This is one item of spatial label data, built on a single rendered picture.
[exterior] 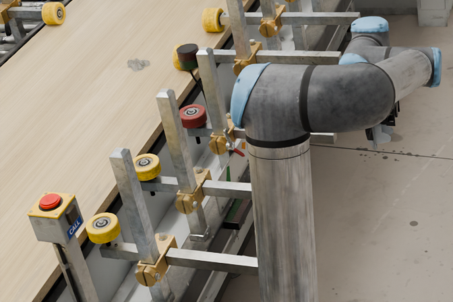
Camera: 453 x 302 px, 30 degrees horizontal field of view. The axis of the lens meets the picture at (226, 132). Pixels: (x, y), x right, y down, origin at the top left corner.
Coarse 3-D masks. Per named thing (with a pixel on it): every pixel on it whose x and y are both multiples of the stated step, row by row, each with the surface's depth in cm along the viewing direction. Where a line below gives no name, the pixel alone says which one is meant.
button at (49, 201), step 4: (44, 196) 161; (48, 196) 161; (52, 196) 160; (56, 196) 160; (40, 200) 160; (44, 200) 160; (48, 200) 159; (52, 200) 159; (56, 200) 159; (60, 200) 160; (40, 204) 159; (44, 204) 159; (48, 204) 158; (52, 204) 159; (56, 204) 159; (44, 208) 159; (48, 208) 158
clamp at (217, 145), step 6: (228, 120) 241; (234, 126) 239; (228, 132) 235; (216, 138) 234; (222, 138) 234; (234, 138) 239; (210, 144) 235; (216, 144) 234; (222, 144) 233; (216, 150) 235; (222, 150) 234; (228, 150) 236
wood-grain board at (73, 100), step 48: (96, 0) 324; (144, 0) 316; (192, 0) 308; (48, 48) 295; (96, 48) 289; (144, 48) 282; (0, 96) 271; (48, 96) 265; (96, 96) 260; (144, 96) 255; (0, 144) 246; (48, 144) 241; (96, 144) 237; (144, 144) 232; (0, 192) 225; (96, 192) 217; (0, 240) 207; (0, 288) 192; (48, 288) 192
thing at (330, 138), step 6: (204, 126) 242; (210, 126) 242; (192, 132) 244; (198, 132) 243; (204, 132) 242; (210, 132) 241; (234, 132) 238; (240, 132) 238; (240, 138) 239; (312, 138) 230; (318, 138) 229; (324, 138) 229; (330, 138) 228
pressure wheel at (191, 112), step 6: (186, 108) 243; (192, 108) 243; (198, 108) 242; (204, 108) 242; (180, 114) 241; (186, 114) 241; (192, 114) 241; (198, 114) 239; (204, 114) 240; (186, 120) 239; (192, 120) 238; (198, 120) 239; (204, 120) 241; (186, 126) 240; (192, 126) 239; (198, 126) 240; (198, 138) 246
